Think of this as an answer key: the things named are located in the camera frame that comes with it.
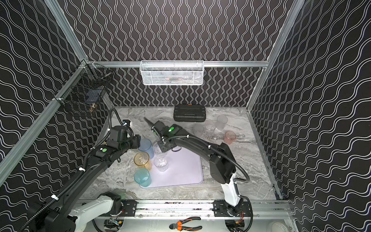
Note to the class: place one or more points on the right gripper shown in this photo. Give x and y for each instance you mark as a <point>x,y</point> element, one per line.
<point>163,149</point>

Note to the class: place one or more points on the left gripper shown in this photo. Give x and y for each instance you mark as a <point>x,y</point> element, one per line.
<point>135,141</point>

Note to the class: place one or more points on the blue ribbed plastic cup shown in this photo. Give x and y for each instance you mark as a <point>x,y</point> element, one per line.
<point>146,146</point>

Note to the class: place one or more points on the clear plastic cup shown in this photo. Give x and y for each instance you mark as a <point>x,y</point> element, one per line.
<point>156,149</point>
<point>210,129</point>
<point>161,162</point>

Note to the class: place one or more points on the yellow transparent cup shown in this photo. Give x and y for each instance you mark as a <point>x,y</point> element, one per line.
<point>142,160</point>

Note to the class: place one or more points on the teal plastic cup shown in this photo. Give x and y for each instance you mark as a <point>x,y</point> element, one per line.
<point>142,177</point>

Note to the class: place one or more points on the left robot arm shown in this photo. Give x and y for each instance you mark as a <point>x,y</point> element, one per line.
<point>54,214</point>

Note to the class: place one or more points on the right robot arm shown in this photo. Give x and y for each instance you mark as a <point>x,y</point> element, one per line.
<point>224,168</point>

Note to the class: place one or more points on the lilac plastic tray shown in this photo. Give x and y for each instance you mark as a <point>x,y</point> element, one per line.
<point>185,168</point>

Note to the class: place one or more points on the black plastic case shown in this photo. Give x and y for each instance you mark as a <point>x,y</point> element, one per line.
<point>189,113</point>

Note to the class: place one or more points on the frosted plastic cup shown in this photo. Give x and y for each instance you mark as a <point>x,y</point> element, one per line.
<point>221,122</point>
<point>198,130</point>

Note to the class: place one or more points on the pink plastic cup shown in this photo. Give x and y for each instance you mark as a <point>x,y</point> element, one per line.
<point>229,137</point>

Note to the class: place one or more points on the white round lid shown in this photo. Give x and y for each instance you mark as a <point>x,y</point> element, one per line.
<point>277,226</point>

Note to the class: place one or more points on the white wire basket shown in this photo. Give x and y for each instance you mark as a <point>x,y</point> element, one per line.
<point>172,72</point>

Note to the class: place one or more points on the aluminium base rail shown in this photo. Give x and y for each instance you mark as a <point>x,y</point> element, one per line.
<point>181,209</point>

